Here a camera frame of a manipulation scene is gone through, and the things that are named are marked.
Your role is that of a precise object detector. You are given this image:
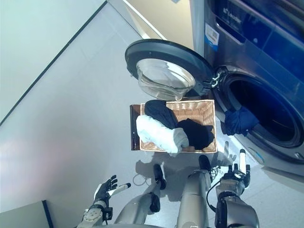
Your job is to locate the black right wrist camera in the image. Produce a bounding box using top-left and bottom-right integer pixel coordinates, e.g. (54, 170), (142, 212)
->
(215, 199), (226, 226)

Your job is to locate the blue washer label sticker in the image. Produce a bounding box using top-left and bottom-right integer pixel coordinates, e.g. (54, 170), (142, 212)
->
(248, 147), (266, 164)

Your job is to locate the white tangled floor cable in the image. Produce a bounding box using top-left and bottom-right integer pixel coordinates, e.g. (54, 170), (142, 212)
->
(210, 152), (236, 179)

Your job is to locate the dark grey washing machine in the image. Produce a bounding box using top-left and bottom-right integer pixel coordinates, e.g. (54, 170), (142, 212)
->
(203, 0), (304, 178)

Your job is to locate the silver right robot leg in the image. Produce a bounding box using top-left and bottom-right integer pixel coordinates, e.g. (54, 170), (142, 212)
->
(177, 170), (213, 228)

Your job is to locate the black right robot foot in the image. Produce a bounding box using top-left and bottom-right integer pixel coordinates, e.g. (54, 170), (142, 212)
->
(198, 154), (213, 176)

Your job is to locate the white looped floor cable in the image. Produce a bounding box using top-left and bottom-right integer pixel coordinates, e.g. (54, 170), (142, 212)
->
(132, 173), (152, 187)

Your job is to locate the white garment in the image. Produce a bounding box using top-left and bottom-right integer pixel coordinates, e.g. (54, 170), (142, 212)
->
(135, 114), (190, 157)

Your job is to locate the left five-finger robot hand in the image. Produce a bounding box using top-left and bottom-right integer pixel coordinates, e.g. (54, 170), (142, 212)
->
(94, 175), (132, 205)

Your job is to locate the grey box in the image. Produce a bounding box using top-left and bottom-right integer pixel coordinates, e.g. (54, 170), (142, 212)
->
(0, 200), (57, 228)

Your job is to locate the blue garment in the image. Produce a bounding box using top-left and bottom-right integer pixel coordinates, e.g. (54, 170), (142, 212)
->
(224, 106), (260, 136)

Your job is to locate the round glass washer door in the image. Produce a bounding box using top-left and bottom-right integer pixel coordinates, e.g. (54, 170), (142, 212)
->
(124, 39), (219, 100)

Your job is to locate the black garment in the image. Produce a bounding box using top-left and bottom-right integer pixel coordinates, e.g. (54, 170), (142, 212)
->
(177, 118), (216, 152)

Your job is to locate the blue white barcode sticker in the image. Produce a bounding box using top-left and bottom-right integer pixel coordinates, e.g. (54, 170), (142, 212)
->
(205, 23), (220, 49)

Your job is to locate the wicker laundry basket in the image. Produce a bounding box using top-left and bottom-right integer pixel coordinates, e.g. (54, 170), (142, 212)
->
(140, 99), (218, 154)

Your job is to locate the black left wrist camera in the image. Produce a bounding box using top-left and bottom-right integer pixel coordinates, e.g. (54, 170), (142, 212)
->
(103, 207), (114, 220)

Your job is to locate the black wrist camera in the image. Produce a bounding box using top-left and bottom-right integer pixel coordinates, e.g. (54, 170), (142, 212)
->
(103, 207), (114, 220)
(215, 199), (226, 226)

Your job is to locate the right five-finger robot hand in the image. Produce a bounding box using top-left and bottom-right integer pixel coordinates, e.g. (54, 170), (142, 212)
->
(219, 149), (252, 190)

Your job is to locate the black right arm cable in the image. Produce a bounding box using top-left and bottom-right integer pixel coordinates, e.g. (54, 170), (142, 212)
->
(205, 180), (221, 213)

